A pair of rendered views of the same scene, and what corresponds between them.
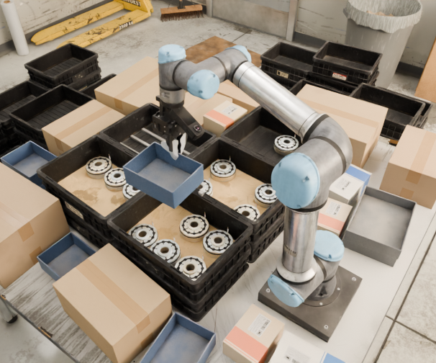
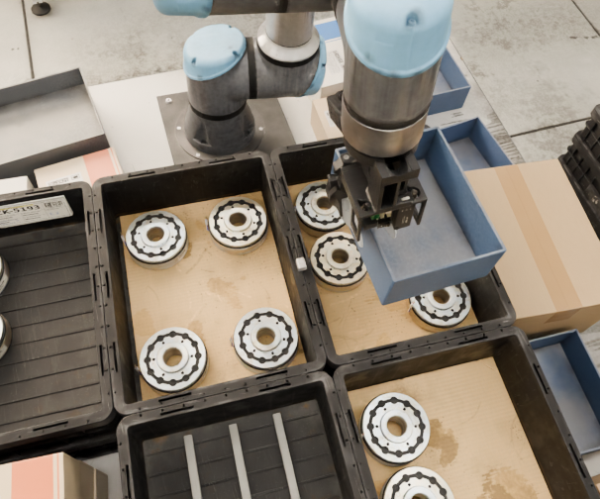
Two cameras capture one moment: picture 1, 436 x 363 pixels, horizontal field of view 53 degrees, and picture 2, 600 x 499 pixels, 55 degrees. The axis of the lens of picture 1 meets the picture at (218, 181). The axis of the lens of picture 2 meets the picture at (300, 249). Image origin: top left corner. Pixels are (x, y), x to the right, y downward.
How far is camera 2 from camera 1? 1.50 m
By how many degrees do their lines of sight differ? 72
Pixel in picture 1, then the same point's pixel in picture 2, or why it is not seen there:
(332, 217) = (87, 174)
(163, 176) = (400, 238)
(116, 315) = (538, 191)
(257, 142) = (10, 407)
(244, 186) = (170, 298)
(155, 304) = (478, 173)
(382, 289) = (141, 90)
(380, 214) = (10, 143)
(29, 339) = not seen: outside the picture
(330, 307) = not seen: hidden behind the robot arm
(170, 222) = (367, 310)
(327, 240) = (209, 43)
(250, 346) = not seen: hidden behind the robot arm
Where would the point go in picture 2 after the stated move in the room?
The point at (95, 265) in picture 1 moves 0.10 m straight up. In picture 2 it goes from (547, 288) to (574, 261)
